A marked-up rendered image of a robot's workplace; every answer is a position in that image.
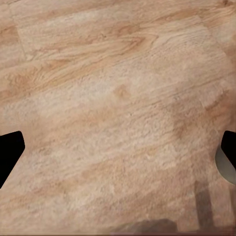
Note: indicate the trash can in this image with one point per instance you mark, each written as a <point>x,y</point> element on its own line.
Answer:
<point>225,167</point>

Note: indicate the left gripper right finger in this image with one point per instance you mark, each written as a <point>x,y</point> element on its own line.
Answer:
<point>228,145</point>

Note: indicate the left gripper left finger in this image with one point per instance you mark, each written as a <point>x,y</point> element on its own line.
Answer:
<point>11,148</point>

